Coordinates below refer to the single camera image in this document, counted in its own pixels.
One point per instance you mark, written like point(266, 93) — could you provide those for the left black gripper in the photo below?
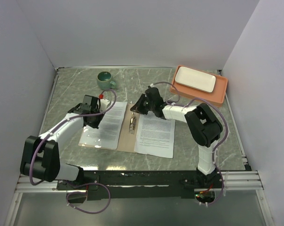
point(96, 125)

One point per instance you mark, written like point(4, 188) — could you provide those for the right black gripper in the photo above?
point(138, 107)

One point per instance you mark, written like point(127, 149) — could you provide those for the single white printed sheet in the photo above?
point(107, 134)

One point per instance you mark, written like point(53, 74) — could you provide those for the white printed paper sheets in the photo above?
point(155, 136)

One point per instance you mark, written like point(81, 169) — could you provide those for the beige cardboard folder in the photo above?
point(126, 140)

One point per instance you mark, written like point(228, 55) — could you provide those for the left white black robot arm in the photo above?
point(41, 158)

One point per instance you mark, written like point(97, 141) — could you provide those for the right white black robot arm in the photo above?
point(203, 124)

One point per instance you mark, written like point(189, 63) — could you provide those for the metal folder clip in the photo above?
point(132, 123)

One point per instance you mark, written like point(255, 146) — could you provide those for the teal ceramic mug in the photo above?
point(105, 81)

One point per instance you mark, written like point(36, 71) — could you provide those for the white rectangular plate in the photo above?
point(195, 79)

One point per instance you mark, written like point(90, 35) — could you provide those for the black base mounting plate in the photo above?
point(98, 185)

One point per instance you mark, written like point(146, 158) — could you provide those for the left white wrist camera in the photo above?
point(104, 104)

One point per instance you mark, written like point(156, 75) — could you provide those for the aluminium extrusion rail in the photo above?
point(234, 181)

